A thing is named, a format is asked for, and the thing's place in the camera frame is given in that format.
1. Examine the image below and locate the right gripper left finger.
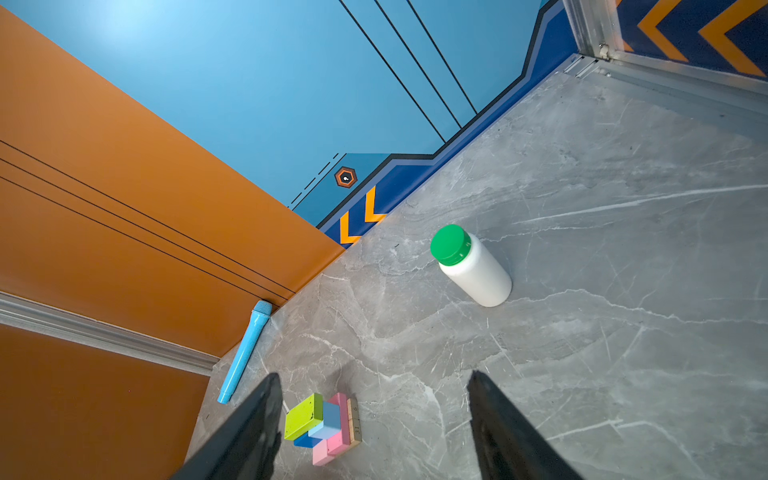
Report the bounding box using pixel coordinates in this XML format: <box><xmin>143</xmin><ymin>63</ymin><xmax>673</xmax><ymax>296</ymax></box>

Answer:
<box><xmin>172</xmin><ymin>373</ymin><xmax>283</xmax><ymax>479</ymax></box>

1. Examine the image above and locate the blue toy microphone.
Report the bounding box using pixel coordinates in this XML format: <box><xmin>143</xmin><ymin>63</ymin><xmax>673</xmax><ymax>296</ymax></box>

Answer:
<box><xmin>217</xmin><ymin>300</ymin><xmax>273</xmax><ymax>405</ymax></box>

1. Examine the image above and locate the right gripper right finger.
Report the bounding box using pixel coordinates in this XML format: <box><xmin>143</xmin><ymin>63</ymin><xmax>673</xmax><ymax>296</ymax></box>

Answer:
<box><xmin>467</xmin><ymin>370</ymin><xmax>580</xmax><ymax>480</ymax></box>

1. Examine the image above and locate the light blue cube block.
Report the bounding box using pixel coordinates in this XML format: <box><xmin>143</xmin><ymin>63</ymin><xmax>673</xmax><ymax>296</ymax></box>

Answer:
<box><xmin>308</xmin><ymin>402</ymin><xmax>342</xmax><ymax>440</ymax></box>

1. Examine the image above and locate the natural wood block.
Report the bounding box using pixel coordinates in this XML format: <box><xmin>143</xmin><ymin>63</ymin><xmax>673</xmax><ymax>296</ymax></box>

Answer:
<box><xmin>347</xmin><ymin>396</ymin><xmax>362</xmax><ymax>448</ymax></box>

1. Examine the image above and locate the lime green block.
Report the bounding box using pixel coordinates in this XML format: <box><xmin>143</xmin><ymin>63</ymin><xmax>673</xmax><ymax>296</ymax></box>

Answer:
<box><xmin>284</xmin><ymin>393</ymin><xmax>324</xmax><ymax>441</ymax></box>

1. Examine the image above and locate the light pink block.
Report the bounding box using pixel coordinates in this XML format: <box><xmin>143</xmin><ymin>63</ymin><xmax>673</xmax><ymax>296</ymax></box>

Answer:
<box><xmin>312</xmin><ymin>439</ymin><xmax>335</xmax><ymax>467</ymax></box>

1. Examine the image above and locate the white bottle green cap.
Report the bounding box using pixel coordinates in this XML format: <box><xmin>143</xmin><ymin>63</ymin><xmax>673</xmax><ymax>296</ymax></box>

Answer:
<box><xmin>430</xmin><ymin>224</ymin><xmax>513</xmax><ymax>308</ymax></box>

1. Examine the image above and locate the dark blue cube block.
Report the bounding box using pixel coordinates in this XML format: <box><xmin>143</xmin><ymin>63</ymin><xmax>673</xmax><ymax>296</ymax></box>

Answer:
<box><xmin>293</xmin><ymin>433</ymin><xmax>321</xmax><ymax>449</ymax></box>

